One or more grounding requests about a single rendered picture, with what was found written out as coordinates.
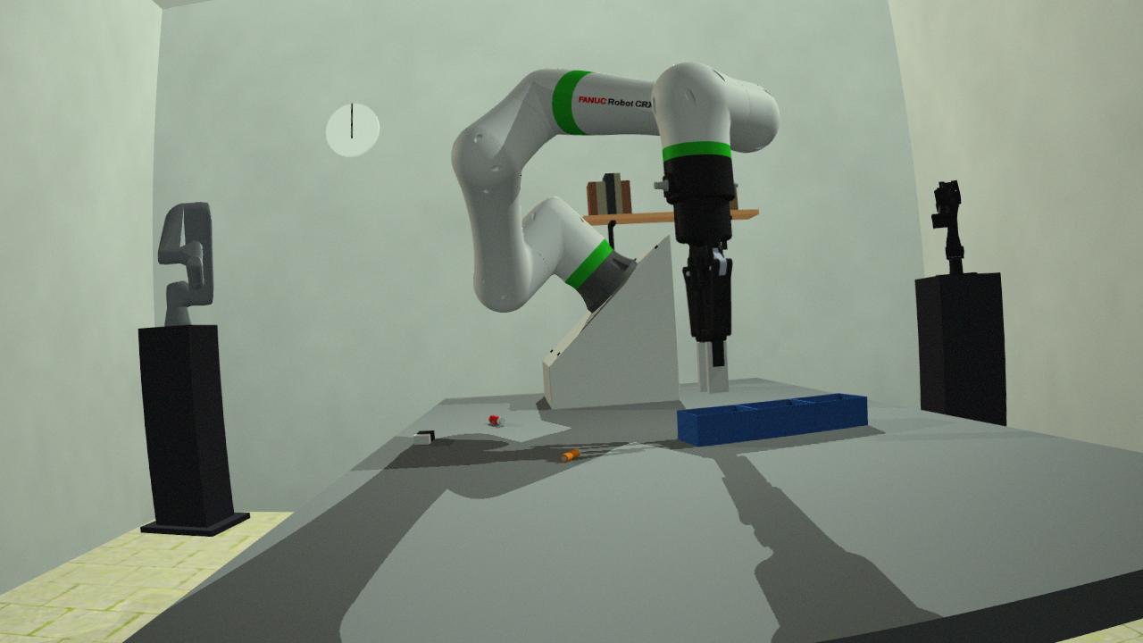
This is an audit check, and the blue three-compartment bin rack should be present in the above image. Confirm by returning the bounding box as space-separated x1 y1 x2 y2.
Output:
677 393 868 447

